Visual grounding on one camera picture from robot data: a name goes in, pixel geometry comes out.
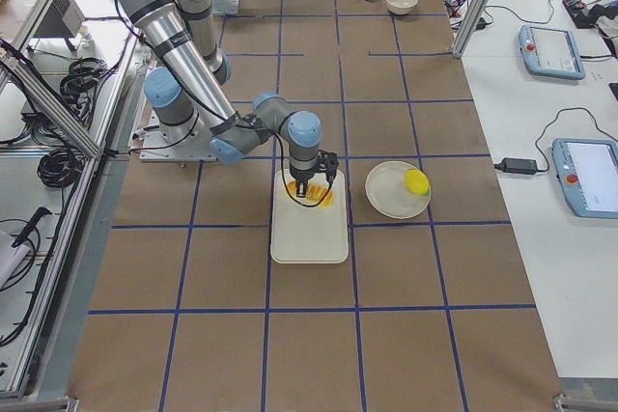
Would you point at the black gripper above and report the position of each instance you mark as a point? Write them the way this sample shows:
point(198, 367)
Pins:
point(302, 184)

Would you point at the orange striped bread roll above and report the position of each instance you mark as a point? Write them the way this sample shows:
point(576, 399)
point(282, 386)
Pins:
point(316, 195)

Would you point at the cream round plate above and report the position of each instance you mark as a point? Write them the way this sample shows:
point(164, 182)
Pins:
point(385, 189)

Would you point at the white rectangular tray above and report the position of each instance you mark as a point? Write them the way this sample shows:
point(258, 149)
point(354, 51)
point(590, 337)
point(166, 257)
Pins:
point(309, 235)

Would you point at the yellow lemon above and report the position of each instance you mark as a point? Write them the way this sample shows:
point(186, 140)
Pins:
point(417, 182)

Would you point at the cream bowl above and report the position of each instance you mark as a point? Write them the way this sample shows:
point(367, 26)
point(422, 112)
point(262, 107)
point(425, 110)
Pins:
point(401, 7)

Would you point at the black power adapter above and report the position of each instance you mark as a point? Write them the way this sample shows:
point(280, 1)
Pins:
point(519, 166)

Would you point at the far blue teach pendant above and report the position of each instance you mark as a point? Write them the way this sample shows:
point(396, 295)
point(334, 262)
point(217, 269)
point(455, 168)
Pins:
point(550, 53)

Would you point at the blue teach pendant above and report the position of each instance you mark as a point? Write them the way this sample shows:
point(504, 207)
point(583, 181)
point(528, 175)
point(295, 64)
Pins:
point(587, 172)
point(550, 53)

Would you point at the grey control box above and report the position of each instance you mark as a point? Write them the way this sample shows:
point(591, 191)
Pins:
point(62, 20)

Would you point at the near blue teach pendant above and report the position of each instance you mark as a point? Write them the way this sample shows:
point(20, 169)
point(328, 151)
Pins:
point(587, 172)

